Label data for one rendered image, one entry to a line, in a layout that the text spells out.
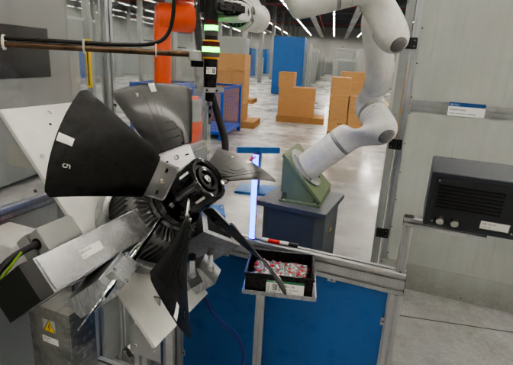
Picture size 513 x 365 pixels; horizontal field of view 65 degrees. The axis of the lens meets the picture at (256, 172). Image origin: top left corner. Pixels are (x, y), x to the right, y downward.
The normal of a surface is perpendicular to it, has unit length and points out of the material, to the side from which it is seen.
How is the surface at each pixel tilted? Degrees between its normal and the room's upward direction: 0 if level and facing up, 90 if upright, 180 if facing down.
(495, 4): 91
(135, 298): 50
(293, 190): 90
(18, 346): 90
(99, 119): 72
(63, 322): 90
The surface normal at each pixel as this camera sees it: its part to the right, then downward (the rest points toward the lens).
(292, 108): -0.15, 0.26
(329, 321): -0.38, 0.23
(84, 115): 0.70, -0.10
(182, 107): 0.25, -0.59
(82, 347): 0.93, 0.15
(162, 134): 0.09, -0.45
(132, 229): 0.74, -0.51
